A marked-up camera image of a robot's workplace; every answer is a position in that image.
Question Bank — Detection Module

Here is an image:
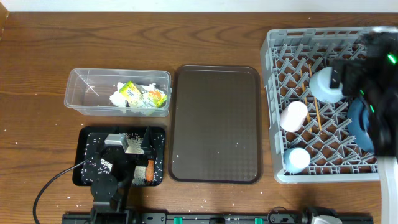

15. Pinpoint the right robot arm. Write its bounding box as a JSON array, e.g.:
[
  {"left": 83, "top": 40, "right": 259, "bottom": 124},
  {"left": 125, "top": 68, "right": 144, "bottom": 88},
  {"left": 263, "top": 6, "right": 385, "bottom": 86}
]
[{"left": 330, "top": 27, "right": 397, "bottom": 223}]

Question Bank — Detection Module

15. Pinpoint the wooden chopstick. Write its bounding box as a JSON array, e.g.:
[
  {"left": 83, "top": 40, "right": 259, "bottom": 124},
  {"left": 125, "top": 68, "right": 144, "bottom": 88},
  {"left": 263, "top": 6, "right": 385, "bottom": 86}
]
[
  {"left": 308, "top": 64, "right": 322, "bottom": 132},
  {"left": 300, "top": 69, "right": 312, "bottom": 133}
]

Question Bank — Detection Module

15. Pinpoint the clear plastic waste bin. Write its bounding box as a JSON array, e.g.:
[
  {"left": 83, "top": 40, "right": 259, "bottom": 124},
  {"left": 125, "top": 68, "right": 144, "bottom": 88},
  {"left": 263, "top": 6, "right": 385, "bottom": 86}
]
[{"left": 64, "top": 68, "right": 172, "bottom": 117}]

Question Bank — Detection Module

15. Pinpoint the green yellow snack wrapper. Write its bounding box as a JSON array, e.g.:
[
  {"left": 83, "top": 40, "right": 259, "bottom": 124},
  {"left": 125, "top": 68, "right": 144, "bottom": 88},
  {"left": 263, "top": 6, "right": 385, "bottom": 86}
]
[{"left": 119, "top": 81, "right": 167, "bottom": 116}]

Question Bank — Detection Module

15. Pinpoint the black plastic tray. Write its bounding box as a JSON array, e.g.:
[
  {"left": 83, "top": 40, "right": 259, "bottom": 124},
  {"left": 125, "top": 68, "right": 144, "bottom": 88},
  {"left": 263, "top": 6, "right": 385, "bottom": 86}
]
[{"left": 72, "top": 126, "right": 165, "bottom": 187}]

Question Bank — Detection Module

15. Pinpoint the orange carrot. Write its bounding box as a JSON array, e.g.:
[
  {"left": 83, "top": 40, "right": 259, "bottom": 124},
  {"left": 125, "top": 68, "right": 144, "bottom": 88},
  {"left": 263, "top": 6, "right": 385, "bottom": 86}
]
[{"left": 145, "top": 160, "right": 155, "bottom": 182}]

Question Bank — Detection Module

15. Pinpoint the grey dishwasher rack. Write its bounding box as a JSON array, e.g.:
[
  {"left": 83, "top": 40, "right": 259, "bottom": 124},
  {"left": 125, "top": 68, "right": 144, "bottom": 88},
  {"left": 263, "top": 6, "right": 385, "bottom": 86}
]
[{"left": 261, "top": 27, "right": 379, "bottom": 184}]

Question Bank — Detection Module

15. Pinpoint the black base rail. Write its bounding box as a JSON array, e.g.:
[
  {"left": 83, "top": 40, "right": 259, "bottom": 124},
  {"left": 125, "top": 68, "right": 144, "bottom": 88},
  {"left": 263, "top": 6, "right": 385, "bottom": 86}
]
[{"left": 62, "top": 207, "right": 374, "bottom": 224}]

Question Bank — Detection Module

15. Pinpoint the light blue plastic cup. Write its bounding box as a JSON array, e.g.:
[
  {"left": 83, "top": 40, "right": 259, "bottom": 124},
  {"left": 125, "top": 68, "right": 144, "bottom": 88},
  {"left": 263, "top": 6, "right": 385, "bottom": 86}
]
[{"left": 284, "top": 147, "right": 311, "bottom": 174}]

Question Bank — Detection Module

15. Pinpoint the light blue bowl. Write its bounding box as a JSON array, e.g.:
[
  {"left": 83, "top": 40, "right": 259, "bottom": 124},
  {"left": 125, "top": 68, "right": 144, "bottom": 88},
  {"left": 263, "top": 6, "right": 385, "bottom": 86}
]
[{"left": 309, "top": 67, "right": 343, "bottom": 103}]

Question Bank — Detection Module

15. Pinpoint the brown plastic serving tray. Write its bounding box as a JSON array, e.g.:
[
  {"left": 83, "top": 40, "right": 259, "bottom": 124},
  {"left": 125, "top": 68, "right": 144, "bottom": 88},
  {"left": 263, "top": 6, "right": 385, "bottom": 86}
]
[{"left": 168, "top": 65, "right": 262, "bottom": 184}]

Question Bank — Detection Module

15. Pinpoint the dark blue plate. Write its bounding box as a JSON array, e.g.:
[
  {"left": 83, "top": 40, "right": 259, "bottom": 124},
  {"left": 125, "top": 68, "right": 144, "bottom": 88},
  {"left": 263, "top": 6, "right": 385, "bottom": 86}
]
[{"left": 347, "top": 98, "right": 375, "bottom": 153}]

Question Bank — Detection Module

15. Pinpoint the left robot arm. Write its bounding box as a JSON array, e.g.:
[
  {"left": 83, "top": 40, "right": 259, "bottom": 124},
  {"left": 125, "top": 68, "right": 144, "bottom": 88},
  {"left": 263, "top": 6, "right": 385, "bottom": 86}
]
[{"left": 85, "top": 127, "right": 157, "bottom": 223}]

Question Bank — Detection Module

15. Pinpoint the pink plastic cup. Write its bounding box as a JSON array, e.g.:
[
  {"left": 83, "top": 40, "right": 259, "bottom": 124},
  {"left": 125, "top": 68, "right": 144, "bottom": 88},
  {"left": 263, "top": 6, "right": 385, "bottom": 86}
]
[{"left": 280, "top": 101, "right": 308, "bottom": 132}]

